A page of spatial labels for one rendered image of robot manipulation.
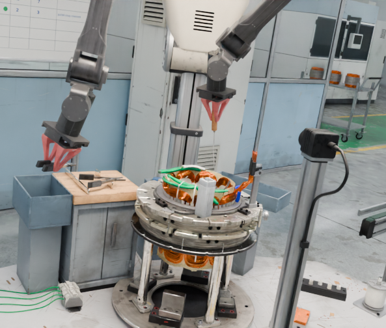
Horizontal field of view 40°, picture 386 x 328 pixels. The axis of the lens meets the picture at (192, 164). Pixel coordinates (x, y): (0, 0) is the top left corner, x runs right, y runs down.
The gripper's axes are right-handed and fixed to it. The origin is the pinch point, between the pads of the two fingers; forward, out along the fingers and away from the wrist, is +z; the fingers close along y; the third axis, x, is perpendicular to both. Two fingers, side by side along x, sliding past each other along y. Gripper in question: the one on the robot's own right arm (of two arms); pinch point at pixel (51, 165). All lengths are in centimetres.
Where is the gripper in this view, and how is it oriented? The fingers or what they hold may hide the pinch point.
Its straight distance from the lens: 128.7
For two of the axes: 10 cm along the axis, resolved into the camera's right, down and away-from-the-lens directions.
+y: 7.9, 5.0, -3.7
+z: -4.4, 8.7, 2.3
